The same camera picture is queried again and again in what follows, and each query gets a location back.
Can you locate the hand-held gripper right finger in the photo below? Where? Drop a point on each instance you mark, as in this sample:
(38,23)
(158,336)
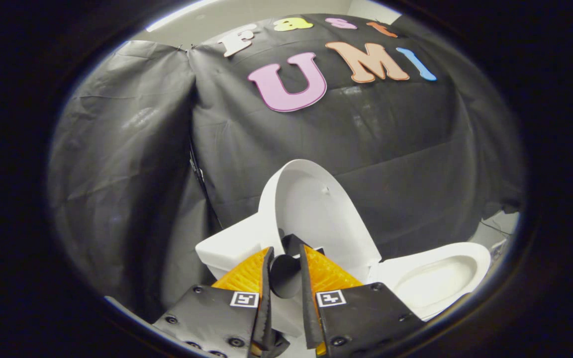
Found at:
(307,298)

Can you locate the white toilet with tank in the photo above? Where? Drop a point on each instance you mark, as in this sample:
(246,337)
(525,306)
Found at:
(227,248)

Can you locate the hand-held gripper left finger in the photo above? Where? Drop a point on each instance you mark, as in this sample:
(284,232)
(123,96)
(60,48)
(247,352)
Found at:
(266,298)

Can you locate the black backdrop cloth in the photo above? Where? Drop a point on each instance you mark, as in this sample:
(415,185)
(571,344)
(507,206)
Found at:
(391,149)

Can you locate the white toilet lid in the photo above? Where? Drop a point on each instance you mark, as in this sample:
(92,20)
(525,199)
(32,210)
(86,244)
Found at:
(311,209)

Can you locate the white toilet seat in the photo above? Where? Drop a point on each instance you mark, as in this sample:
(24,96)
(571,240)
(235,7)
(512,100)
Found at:
(476,254)

